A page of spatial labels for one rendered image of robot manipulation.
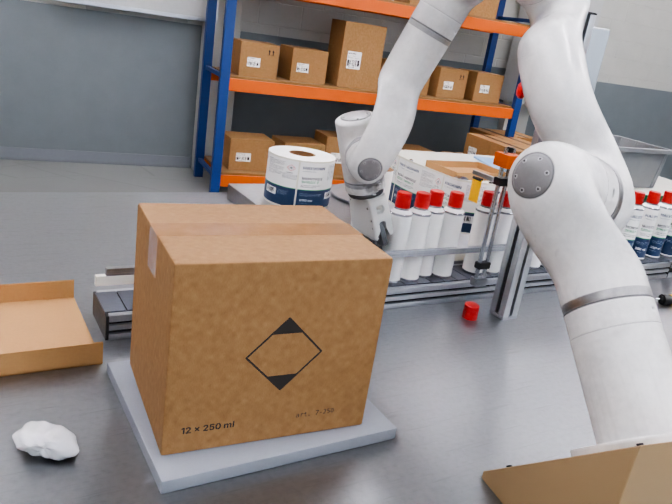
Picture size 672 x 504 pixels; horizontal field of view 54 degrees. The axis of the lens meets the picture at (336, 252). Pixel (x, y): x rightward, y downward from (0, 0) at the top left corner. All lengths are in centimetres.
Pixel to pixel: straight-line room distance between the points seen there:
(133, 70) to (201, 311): 499
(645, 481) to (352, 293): 41
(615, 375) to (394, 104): 63
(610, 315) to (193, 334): 53
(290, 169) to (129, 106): 397
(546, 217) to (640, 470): 34
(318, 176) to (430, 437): 103
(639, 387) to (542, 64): 49
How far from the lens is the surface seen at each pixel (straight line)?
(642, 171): 393
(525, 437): 114
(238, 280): 82
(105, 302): 125
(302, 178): 190
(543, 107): 107
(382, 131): 123
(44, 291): 136
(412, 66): 128
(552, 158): 93
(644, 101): 866
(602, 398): 93
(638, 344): 92
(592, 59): 148
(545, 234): 95
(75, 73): 571
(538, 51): 109
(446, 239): 154
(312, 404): 96
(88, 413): 104
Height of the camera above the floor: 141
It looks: 19 degrees down
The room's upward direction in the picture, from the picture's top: 9 degrees clockwise
